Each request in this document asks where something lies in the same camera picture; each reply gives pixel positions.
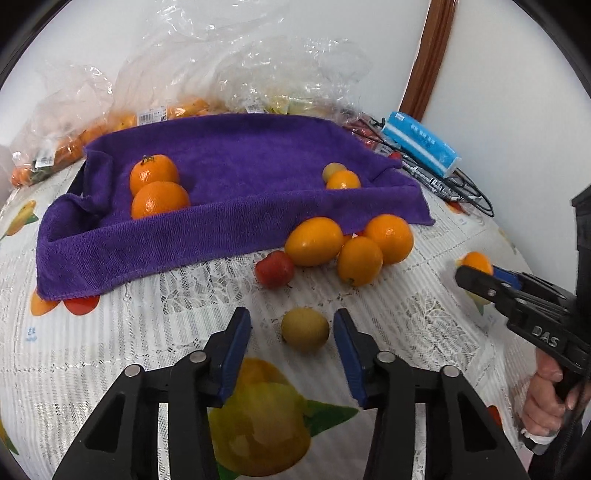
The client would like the small orange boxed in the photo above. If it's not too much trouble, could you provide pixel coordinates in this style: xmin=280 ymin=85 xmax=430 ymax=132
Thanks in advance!
xmin=326 ymin=170 xmax=362 ymax=190
xmin=337 ymin=236 xmax=384 ymax=287

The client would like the person's right forearm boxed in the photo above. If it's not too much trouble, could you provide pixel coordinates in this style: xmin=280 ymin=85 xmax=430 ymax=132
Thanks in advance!
xmin=517 ymin=406 xmax=591 ymax=480

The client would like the large tangerine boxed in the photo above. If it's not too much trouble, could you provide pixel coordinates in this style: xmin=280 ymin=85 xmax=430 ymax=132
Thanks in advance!
xmin=129 ymin=154 xmax=181 ymax=197
xmin=131 ymin=181 xmax=191 ymax=220

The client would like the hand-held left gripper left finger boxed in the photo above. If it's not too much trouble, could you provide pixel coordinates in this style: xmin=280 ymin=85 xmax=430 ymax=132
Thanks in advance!
xmin=51 ymin=307 xmax=253 ymax=480

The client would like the blue tissue pack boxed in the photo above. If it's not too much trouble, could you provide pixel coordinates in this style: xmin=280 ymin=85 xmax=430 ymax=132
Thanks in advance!
xmin=381 ymin=111 xmax=462 ymax=178

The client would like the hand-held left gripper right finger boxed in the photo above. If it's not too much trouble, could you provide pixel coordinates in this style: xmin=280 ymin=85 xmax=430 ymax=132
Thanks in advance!
xmin=333 ymin=308 xmax=532 ymax=480

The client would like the clear bag of cherry tomatoes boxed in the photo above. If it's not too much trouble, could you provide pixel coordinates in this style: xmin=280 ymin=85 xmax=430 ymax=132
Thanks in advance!
xmin=342 ymin=113 xmax=393 ymax=153

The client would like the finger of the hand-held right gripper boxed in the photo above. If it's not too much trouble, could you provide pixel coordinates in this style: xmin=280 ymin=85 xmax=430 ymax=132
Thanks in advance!
xmin=456 ymin=265 xmax=523 ymax=319
xmin=492 ymin=267 xmax=527 ymax=289

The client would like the clear bag of oranges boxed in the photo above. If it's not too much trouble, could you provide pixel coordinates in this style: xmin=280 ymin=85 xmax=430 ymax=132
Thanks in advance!
xmin=111 ymin=0 xmax=278 ymax=127

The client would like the oval orange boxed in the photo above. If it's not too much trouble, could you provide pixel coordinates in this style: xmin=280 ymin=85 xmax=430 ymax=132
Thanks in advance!
xmin=284 ymin=217 xmax=344 ymax=267

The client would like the black cable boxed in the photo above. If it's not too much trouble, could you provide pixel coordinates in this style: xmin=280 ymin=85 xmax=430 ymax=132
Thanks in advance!
xmin=360 ymin=113 xmax=495 ymax=217

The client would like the clear bag of small tangerines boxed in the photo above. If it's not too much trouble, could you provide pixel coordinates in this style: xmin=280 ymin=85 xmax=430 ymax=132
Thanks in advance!
xmin=9 ymin=65 xmax=116 ymax=188

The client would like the fruit print lace tablecloth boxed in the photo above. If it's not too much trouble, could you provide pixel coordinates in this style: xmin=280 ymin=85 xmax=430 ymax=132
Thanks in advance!
xmin=0 ymin=157 xmax=536 ymax=480

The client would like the small tan fruit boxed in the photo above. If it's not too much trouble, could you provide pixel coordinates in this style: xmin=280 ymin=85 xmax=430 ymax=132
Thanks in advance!
xmin=281 ymin=308 xmax=330 ymax=352

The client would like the purple towel covered tray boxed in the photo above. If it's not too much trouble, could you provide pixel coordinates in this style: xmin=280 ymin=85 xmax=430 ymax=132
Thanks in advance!
xmin=36 ymin=113 xmax=436 ymax=301

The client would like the person's right hand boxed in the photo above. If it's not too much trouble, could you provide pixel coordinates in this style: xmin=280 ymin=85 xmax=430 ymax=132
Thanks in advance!
xmin=521 ymin=353 xmax=578 ymax=437

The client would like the black white printed packet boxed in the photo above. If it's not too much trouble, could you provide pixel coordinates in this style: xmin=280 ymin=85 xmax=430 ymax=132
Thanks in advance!
xmin=399 ymin=154 xmax=467 ymax=201

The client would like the clear bag of yellow fruits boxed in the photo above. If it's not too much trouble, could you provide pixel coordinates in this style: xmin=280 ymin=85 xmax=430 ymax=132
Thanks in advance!
xmin=217 ymin=37 xmax=375 ymax=121

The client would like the small red fruit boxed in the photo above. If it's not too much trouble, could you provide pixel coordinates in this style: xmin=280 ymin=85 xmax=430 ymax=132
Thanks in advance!
xmin=256 ymin=250 xmax=295 ymax=289

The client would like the brown wooden door frame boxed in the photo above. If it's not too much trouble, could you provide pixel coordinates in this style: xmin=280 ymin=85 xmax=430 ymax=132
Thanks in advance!
xmin=399 ymin=0 xmax=458 ymax=123

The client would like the medium round orange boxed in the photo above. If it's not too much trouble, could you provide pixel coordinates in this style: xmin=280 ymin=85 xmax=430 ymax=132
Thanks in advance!
xmin=364 ymin=214 xmax=414 ymax=265

